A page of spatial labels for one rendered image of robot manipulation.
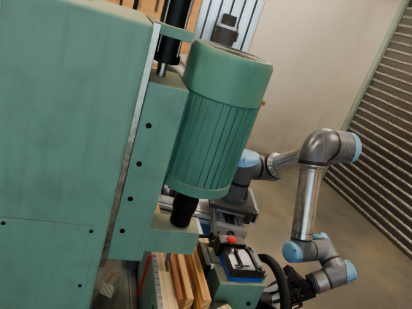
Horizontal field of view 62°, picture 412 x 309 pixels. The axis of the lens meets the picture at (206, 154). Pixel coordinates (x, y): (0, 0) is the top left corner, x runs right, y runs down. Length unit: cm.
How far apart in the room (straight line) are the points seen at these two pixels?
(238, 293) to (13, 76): 72
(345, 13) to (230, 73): 432
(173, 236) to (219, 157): 25
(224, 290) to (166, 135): 46
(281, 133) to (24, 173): 446
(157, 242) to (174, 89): 39
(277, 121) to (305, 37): 113
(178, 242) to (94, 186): 29
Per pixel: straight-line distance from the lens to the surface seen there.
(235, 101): 67
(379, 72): 458
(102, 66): 60
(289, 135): 504
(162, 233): 86
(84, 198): 70
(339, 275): 136
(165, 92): 66
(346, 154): 133
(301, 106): 495
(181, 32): 67
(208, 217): 162
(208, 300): 87
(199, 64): 68
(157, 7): 397
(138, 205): 76
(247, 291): 99
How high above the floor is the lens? 157
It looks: 22 degrees down
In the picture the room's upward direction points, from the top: 18 degrees clockwise
